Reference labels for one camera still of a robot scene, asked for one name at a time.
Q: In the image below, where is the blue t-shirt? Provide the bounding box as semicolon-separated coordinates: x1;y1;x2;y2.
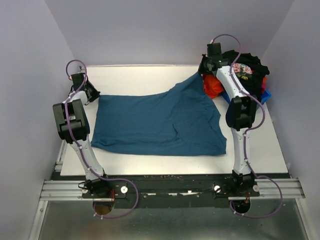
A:
91;73;227;156

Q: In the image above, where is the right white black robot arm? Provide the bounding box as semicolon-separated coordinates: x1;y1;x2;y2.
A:
198;43;257;196

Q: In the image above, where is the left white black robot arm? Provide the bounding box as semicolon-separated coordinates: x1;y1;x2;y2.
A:
52;73;113;198

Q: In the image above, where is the orange t-shirt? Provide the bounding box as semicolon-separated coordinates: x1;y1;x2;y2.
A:
203;73;267;99

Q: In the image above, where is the black floral t-shirt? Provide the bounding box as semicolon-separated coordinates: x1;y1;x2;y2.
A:
222;50;270;102

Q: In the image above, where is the blue plastic bin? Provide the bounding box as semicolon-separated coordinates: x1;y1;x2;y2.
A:
219;89;272;105

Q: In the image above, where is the aluminium frame profile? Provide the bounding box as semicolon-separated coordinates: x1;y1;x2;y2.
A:
27;65;87;240

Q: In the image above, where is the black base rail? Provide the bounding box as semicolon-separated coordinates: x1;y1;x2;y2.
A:
40;173;296;209

